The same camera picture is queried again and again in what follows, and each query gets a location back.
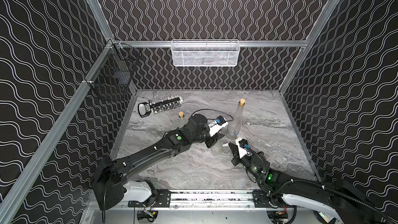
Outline short clear corked bottle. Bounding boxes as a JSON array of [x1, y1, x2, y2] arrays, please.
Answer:
[[211, 140, 223, 155]]

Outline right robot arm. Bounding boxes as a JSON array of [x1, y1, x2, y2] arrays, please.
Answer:
[[228, 139, 394, 224]]

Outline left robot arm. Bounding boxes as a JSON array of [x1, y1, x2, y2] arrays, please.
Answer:
[[91, 114, 228, 211]]

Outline tall clear corked bottle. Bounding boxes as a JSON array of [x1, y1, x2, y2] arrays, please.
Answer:
[[226, 99, 246, 140]]

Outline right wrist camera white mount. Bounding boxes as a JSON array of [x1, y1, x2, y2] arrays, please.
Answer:
[[235, 138, 251, 159]]

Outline metal base rail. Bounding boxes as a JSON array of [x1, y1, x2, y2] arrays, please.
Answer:
[[122, 189, 293, 211]]

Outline white wire mesh basket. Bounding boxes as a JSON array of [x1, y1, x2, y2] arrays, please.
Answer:
[[171, 39, 240, 67]]

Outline black wire basket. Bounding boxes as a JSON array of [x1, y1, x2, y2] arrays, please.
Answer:
[[89, 43, 141, 102]]

